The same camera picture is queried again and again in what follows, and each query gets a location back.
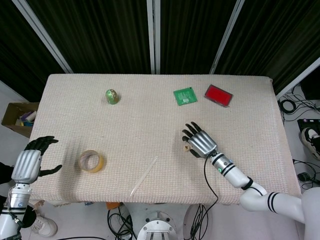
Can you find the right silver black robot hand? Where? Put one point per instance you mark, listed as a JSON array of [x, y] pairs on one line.
[[202, 143]]

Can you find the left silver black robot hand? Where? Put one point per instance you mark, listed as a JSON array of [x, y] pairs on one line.
[[26, 166]]

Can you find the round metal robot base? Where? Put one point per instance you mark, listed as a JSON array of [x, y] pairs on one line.
[[157, 227]]

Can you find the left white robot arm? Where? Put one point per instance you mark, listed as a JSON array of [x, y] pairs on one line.
[[18, 197]]

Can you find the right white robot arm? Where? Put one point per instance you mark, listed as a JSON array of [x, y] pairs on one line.
[[237, 176]]

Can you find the purple and white roll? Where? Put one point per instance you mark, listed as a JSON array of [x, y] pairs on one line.
[[28, 116]]

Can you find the green circuit board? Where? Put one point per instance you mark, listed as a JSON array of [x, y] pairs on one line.
[[185, 96]]

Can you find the red ink pad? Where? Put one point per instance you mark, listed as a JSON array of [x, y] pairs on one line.
[[218, 95]]

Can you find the brown cardboard box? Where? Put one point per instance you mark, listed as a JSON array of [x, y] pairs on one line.
[[10, 117]]

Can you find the white shoe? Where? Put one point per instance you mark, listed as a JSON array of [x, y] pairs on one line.
[[45, 225]]

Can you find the clear plastic stick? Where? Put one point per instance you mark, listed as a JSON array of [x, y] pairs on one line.
[[145, 175]]

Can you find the beige woven tablecloth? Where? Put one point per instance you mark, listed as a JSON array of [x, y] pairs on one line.
[[137, 125]]

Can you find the yellow packing tape roll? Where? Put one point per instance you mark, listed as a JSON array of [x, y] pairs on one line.
[[98, 167]]

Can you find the small orange object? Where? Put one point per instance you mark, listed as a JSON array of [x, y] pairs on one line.
[[112, 205]]

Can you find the green dome-shaped figurine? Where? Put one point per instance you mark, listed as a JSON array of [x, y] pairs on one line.
[[112, 97]]

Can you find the small black round device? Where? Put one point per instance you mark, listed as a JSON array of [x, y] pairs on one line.
[[303, 176]]

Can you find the black and white sneaker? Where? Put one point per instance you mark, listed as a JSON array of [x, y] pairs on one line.
[[310, 140]]

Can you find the dark pleated curtain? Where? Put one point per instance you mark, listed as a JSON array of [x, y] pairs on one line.
[[100, 37]]

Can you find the white aluminium frame post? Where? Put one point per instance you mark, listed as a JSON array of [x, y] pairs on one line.
[[42, 35], [226, 37], [297, 77], [153, 37]]

